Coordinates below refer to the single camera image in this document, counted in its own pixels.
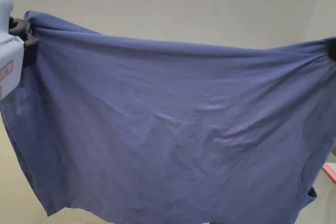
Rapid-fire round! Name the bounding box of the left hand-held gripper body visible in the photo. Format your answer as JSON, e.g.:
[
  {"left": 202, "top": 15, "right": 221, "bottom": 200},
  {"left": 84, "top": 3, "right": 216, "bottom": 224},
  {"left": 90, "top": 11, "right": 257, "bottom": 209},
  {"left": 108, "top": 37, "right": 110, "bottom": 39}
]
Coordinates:
[{"left": 0, "top": 0, "right": 39, "bottom": 102}]

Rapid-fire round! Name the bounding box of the dark blue shirt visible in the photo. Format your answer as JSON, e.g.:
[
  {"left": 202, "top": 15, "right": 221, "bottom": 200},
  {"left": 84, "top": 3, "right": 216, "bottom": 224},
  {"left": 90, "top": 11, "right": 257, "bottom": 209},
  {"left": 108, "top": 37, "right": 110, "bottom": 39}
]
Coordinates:
[{"left": 2, "top": 10, "right": 336, "bottom": 224}]

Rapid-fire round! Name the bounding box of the pink flat box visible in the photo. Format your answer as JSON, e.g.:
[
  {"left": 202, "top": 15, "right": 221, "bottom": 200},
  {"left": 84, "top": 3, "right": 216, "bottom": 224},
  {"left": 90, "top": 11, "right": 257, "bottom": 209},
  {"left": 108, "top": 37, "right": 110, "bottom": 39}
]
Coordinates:
[{"left": 322, "top": 163, "right": 336, "bottom": 185}]

